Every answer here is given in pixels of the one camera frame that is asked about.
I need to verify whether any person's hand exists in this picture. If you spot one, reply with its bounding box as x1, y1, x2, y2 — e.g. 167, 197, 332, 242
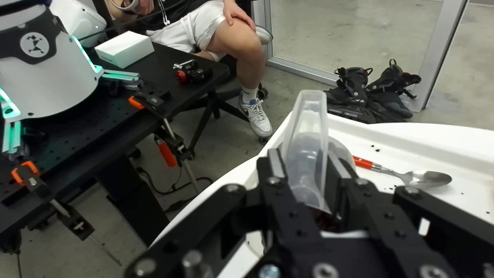
221, 0, 258, 30

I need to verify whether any black and red tool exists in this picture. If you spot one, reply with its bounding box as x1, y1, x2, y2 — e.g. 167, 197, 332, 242
172, 58, 214, 86

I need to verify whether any black robot table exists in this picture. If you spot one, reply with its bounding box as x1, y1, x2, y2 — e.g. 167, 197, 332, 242
0, 42, 234, 243

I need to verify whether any black floor cable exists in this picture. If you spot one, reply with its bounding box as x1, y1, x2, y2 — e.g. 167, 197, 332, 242
136, 163, 215, 206

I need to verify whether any white box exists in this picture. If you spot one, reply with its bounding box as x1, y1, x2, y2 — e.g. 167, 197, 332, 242
93, 29, 156, 69

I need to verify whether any aluminium frame post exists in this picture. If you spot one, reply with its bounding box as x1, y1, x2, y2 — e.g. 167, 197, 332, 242
411, 0, 473, 114

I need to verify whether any seated person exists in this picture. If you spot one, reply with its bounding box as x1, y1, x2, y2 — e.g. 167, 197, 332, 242
98, 0, 275, 104

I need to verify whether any orange handled clamp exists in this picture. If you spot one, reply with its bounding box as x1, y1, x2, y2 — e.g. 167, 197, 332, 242
126, 89, 175, 117
153, 117, 200, 189
10, 158, 98, 240

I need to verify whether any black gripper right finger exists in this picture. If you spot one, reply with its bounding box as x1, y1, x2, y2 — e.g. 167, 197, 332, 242
329, 152, 494, 278

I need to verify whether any white tray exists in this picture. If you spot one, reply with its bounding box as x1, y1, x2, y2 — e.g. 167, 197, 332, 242
149, 109, 494, 278

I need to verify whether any black office chair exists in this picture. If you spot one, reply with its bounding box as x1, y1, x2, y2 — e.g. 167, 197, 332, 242
175, 55, 269, 155

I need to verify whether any metal spoon with red handle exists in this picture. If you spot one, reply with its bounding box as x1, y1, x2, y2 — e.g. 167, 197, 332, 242
352, 154, 454, 189

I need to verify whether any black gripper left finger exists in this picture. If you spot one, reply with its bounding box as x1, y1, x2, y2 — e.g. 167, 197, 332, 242
126, 148, 323, 278

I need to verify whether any dark cup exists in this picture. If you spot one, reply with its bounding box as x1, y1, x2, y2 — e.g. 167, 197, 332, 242
278, 87, 357, 214

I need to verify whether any white sneaker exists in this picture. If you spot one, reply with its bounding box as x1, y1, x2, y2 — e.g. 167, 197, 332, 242
238, 93, 275, 140

